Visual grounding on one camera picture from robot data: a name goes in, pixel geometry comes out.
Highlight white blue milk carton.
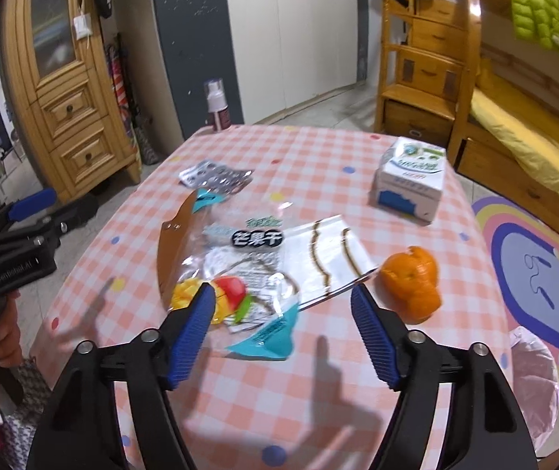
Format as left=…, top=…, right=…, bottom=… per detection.
left=368, top=137, right=448, bottom=226

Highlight bundle of umbrellas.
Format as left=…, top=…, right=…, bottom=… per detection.
left=105, top=33, right=137, bottom=158

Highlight yellow bed sheet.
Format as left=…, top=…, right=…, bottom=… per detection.
left=470, top=89, right=559, bottom=224

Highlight white grey wardrobe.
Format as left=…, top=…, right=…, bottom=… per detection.
left=150, top=0, right=376, bottom=141

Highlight clear zip bag brown trim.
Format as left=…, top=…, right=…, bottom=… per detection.
left=279, top=214, right=379, bottom=311

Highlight pink checked tablecloth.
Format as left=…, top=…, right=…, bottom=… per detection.
left=30, top=125, right=513, bottom=470

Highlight wooden stair drawers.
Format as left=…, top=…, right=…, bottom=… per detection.
left=373, top=0, right=482, bottom=150

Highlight silver blister pack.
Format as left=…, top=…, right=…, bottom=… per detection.
left=178, top=159, right=255, bottom=197

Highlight bin with pink bag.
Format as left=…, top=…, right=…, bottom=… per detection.
left=509, top=325, right=559, bottom=457

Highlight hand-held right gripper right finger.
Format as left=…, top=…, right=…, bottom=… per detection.
left=350, top=284, right=541, bottom=470

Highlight small spray bottle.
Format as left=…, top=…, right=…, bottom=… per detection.
left=204, top=78, right=232, bottom=132

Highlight orange peel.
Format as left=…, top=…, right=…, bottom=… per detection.
left=380, top=246, right=443, bottom=325

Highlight rainbow oval rug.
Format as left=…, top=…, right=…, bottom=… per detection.
left=472, top=195, right=559, bottom=408

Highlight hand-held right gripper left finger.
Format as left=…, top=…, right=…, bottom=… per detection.
left=25, top=281, right=218, bottom=470

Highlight clear dried fruit snack bag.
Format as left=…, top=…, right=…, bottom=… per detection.
left=157, top=188, right=303, bottom=362

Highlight wooden glass door cabinet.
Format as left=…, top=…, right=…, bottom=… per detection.
left=0, top=0, right=142, bottom=202

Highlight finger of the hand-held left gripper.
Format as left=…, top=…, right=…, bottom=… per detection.
left=30, top=195, right=100, bottom=238
left=0, top=188, right=58, bottom=228

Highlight wooden bunk bed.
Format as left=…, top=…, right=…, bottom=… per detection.
left=448, top=0, right=559, bottom=223

